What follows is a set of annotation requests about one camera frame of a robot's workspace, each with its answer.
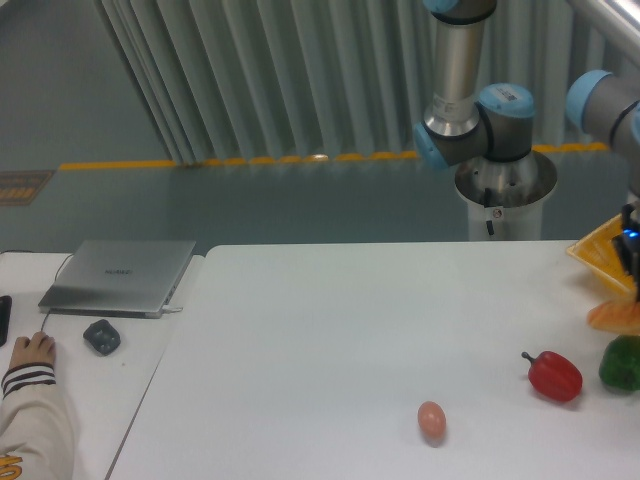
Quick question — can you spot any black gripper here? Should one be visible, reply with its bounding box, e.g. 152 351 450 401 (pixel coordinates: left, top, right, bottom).
612 202 639 301

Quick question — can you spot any orange triangular bread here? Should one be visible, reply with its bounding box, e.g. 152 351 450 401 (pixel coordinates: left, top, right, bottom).
587 300 639 335

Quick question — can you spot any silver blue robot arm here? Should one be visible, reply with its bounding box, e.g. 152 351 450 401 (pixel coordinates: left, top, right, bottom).
414 1 639 292

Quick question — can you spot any cream sleeved forearm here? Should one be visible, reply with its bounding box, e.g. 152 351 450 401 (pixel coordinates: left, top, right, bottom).
1 363 75 479

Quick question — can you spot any person's hand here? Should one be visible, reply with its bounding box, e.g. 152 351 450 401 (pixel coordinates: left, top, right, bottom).
8 331 56 370

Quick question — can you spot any yellow plastic basket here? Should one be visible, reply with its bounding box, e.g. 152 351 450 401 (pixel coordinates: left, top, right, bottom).
566 214 636 296

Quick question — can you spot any green bell pepper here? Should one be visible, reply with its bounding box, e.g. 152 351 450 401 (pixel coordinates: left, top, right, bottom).
599 335 639 392

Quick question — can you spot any red bell pepper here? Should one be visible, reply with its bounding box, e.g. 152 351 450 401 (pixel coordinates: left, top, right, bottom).
521 351 583 403

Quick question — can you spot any brown egg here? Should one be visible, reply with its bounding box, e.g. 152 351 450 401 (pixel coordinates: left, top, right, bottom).
417 401 447 441

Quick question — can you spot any pleated grey curtain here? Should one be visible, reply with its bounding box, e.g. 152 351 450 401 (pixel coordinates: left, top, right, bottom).
94 0 640 166

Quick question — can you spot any silver closed laptop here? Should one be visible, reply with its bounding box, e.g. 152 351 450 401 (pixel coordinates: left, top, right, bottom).
39 240 196 318

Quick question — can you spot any dark earbuds case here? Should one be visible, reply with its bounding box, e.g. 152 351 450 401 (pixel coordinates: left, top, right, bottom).
83 319 121 356

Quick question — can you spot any white side table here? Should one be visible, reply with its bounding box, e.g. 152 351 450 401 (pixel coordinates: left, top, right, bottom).
1 253 204 479

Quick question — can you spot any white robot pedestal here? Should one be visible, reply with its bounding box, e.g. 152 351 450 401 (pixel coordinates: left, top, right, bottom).
454 151 557 241

